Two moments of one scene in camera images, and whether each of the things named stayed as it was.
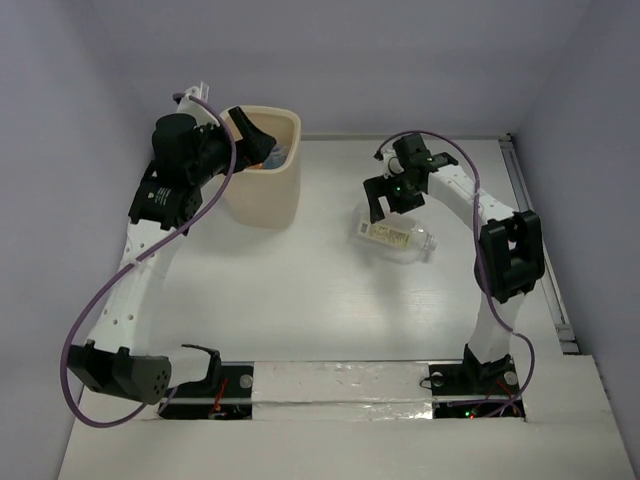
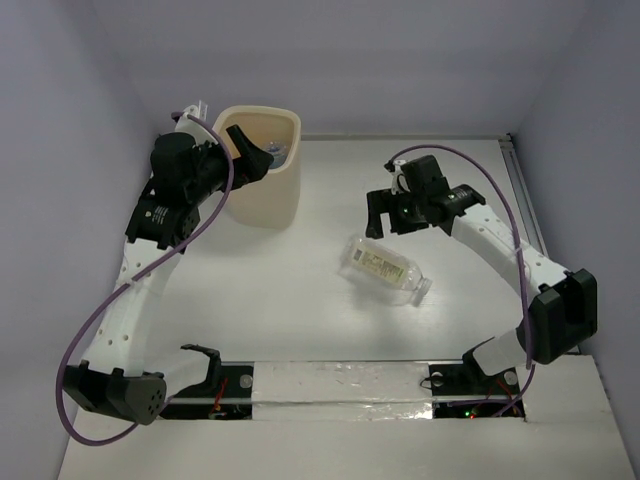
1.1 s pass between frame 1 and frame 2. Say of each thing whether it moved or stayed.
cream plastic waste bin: stayed
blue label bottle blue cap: stayed
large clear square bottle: moved
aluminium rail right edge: stayed
